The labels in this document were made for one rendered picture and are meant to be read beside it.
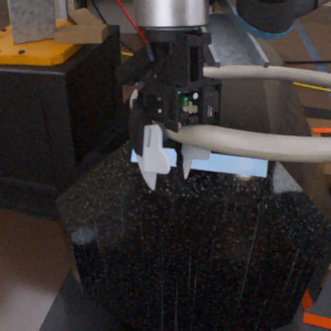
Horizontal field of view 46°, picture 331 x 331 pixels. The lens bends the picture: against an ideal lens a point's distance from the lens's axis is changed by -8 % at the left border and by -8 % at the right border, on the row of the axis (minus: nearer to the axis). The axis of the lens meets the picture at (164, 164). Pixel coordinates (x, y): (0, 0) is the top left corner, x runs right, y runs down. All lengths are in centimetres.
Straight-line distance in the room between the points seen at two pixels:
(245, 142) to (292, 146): 5
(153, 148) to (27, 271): 132
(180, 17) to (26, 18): 133
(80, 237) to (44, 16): 98
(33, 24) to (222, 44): 94
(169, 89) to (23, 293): 135
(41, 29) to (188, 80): 134
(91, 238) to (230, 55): 58
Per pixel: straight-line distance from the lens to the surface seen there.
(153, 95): 51
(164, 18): 46
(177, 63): 47
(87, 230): 107
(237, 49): 102
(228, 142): 47
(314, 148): 47
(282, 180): 95
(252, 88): 122
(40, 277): 174
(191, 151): 57
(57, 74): 152
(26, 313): 164
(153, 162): 53
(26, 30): 176
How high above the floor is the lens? 132
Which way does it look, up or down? 36 degrees down
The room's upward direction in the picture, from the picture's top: straight up
